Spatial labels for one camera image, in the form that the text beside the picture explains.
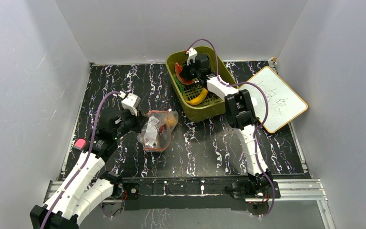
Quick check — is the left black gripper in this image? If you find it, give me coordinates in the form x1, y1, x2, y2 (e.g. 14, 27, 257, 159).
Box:
113, 107, 149, 140

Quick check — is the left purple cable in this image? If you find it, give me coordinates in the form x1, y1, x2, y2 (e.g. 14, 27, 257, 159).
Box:
40, 91, 126, 229

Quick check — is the black metal base rail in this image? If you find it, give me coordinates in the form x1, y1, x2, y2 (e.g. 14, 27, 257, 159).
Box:
44, 176, 327, 216

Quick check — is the pink red eraser block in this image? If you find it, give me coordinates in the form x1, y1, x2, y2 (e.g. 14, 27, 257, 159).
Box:
72, 138, 86, 151

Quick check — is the small whiteboard wooden frame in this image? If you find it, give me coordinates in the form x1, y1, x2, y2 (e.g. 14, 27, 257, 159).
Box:
248, 66, 308, 134

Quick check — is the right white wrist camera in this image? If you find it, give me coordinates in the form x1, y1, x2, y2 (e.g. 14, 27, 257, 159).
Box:
185, 47, 198, 66

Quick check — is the olive green plastic basket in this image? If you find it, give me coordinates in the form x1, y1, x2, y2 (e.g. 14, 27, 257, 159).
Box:
166, 46, 236, 122

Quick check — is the red toy grape bunch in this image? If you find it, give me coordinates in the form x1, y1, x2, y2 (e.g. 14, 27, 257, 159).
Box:
158, 124, 168, 135

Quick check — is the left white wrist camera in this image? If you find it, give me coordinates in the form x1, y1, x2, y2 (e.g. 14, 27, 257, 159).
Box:
121, 93, 141, 116

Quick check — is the orange toy fruit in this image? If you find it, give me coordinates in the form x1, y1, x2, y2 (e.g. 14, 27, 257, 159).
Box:
165, 117, 178, 128

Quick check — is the toy watermelon slice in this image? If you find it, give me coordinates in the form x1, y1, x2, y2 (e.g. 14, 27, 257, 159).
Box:
174, 62, 193, 85

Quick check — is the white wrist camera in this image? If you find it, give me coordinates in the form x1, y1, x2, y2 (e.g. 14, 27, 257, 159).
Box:
185, 47, 198, 66
121, 93, 141, 116

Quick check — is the grey toy fish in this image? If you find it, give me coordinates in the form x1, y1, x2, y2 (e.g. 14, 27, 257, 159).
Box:
143, 116, 161, 148

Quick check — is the green toy vegetable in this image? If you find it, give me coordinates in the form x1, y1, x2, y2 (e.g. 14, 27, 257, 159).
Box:
173, 74, 184, 94

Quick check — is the purple cable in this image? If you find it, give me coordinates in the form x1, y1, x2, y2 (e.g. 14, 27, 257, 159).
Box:
40, 91, 126, 229
186, 38, 276, 218

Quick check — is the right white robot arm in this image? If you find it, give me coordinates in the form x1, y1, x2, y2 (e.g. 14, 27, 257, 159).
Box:
174, 54, 278, 202

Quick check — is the yellow toy banana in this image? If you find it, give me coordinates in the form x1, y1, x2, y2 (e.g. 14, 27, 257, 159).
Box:
185, 88, 208, 106

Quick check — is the clear zip bag orange zipper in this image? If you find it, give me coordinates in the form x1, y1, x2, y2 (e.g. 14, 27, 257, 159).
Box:
137, 109, 179, 153

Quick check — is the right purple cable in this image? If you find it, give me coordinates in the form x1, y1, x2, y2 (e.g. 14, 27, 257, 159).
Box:
186, 38, 276, 218

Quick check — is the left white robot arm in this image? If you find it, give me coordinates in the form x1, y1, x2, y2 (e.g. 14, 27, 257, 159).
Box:
30, 109, 148, 229

